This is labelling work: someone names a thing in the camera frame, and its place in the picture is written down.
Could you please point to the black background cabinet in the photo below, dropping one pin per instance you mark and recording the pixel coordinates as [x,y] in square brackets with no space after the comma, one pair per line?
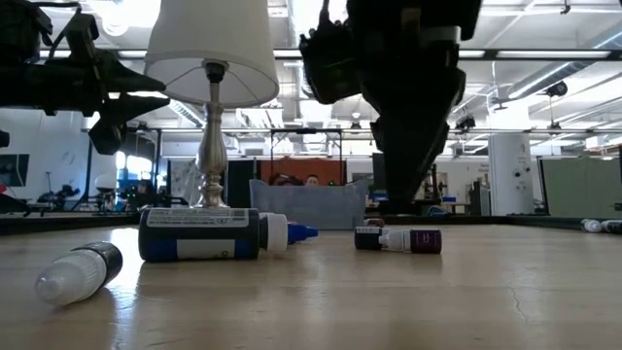
[239,182]

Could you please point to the black background robot arm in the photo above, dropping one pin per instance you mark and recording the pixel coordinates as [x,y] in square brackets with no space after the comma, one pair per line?
[63,197]

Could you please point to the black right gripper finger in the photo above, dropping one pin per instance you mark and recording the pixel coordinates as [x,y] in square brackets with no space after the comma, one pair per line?
[408,165]
[379,133]

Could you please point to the small black dropper bottle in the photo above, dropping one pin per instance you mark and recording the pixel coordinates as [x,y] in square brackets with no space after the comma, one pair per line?
[368,239]

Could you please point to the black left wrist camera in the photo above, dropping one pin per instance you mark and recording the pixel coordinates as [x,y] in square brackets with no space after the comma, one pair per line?
[80,39]

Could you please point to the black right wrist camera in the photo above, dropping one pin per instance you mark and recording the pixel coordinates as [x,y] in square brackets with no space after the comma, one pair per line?
[330,63]

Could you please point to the translucent grey plastic bin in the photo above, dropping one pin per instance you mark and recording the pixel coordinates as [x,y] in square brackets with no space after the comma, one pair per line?
[311,206]

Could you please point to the small purple dropper bottle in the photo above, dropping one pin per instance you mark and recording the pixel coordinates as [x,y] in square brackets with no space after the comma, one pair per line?
[423,241]

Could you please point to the silver lamp with white shade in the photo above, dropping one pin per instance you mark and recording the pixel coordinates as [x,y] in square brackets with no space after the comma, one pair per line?
[212,48]

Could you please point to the white round column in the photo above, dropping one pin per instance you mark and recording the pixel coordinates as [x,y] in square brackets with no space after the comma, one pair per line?
[510,170]

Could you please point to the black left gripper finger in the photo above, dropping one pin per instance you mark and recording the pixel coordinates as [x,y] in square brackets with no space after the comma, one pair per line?
[126,78]
[114,126]

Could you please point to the black aluminium table frame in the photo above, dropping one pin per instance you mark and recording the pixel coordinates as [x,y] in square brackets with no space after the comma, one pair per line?
[73,222]

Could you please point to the small black bottle white cap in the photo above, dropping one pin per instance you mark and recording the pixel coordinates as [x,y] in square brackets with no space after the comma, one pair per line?
[78,272]

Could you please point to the black metal rack frame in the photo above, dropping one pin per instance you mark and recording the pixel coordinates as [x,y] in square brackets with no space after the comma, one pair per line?
[306,130]

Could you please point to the person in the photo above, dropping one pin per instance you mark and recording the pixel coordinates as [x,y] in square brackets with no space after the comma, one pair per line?
[143,187]
[312,180]
[286,180]

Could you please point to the orange partition panel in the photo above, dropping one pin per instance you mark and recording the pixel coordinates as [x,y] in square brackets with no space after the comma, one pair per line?
[301,170]

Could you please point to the white patterned sheet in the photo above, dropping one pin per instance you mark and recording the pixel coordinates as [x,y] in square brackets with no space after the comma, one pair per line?
[184,182]

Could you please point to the large blue food coloring bottle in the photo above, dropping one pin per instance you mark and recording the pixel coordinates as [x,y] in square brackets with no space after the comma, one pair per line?
[199,235]

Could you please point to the small red dropper bottle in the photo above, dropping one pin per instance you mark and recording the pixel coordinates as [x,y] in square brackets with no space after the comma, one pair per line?
[374,222]

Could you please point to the green partition panel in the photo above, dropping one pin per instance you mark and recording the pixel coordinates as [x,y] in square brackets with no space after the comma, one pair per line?
[580,187]

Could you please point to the small dropper bottle white cap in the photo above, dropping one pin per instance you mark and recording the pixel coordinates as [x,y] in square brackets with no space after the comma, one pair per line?
[613,226]

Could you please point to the black ceiling spotlight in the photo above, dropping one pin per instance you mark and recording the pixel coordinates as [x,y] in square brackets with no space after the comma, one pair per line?
[465,121]
[557,89]

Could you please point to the black wall monitor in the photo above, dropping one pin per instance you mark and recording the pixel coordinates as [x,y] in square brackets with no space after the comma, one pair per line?
[13,170]

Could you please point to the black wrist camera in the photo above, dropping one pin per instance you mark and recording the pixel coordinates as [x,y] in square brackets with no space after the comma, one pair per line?
[330,63]
[80,39]

